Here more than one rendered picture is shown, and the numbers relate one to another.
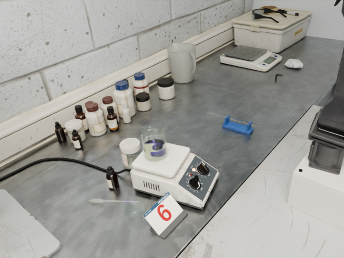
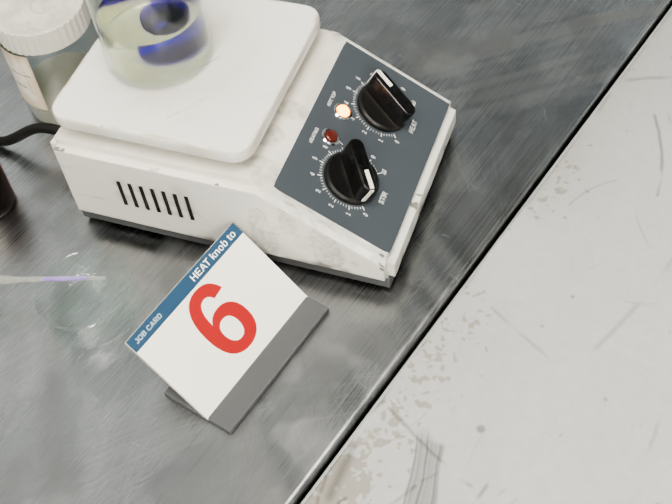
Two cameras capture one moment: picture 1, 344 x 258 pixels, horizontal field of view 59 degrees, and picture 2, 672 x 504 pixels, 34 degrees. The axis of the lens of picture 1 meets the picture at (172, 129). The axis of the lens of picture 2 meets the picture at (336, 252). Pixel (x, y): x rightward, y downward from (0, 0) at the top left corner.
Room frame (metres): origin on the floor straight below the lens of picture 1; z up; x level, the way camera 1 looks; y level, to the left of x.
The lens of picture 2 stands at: (0.16, -0.02, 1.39)
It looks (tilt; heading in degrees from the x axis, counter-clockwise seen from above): 52 degrees down; 359
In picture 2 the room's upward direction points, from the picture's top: 8 degrees counter-clockwise
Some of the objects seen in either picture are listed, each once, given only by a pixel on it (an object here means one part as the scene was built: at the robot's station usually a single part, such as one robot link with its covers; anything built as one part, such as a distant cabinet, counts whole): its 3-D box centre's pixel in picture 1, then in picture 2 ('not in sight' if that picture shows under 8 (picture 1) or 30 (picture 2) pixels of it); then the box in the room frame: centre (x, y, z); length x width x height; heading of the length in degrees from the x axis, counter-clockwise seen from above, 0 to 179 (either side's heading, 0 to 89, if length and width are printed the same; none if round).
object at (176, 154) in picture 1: (161, 157); (189, 65); (0.63, 0.03, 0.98); 0.12 x 0.12 x 0.01; 62
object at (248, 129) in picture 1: (237, 124); not in sight; (0.85, -0.22, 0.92); 0.10 x 0.03 x 0.04; 52
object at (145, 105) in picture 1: (143, 101); not in sight; (1.05, 0.10, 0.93); 0.05 x 0.05 x 0.06
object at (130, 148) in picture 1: (131, 154); (55, 52); (0.71, 0.12, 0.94); 0.06 x 0.06 x 0.08
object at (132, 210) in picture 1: (134, 207); (88, 299); (0.53, 0.11, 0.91); 0.06 x 0.06 x 0.02
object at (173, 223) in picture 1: (166, 214); (230, 325); (0.49, 0.03, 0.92); 0.09 x 0.06 x 0.04; 138
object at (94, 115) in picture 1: (95, 119); not in sight; (0.91, 0.26, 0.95); 0.06 x 0.06 x 0.11
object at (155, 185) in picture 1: (171, 172); (244, 127); (0.61, 0.01, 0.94); 0.22 x 0.13 x 0.08; 62
